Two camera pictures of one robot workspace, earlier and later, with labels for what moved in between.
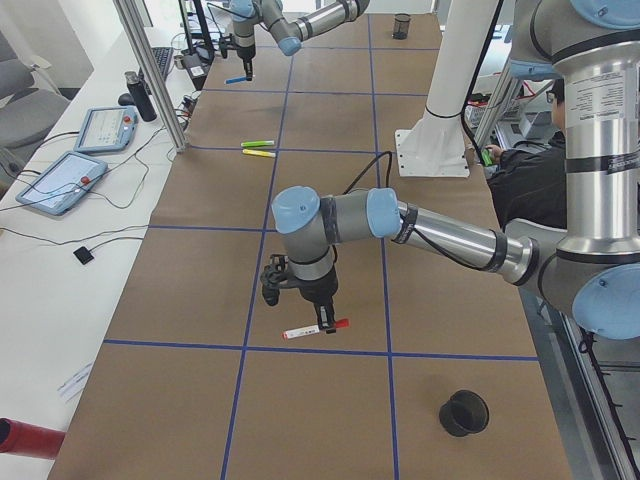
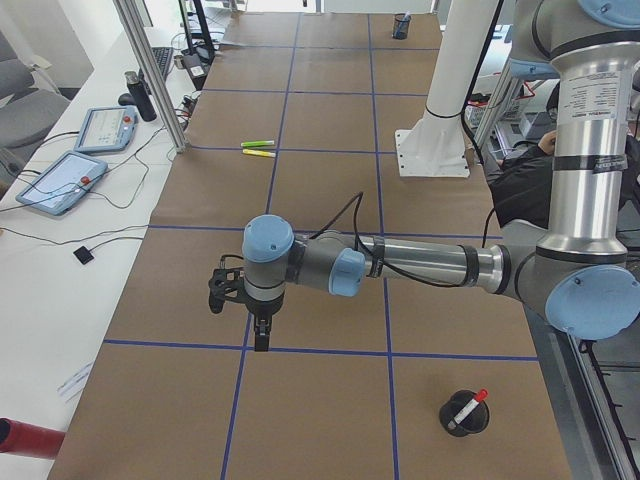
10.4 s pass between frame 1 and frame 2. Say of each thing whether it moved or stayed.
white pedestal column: stayed
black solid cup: stayed
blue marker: moved
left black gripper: moved
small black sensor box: stayed
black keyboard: stayed
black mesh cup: stayed
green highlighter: stayed
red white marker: moved
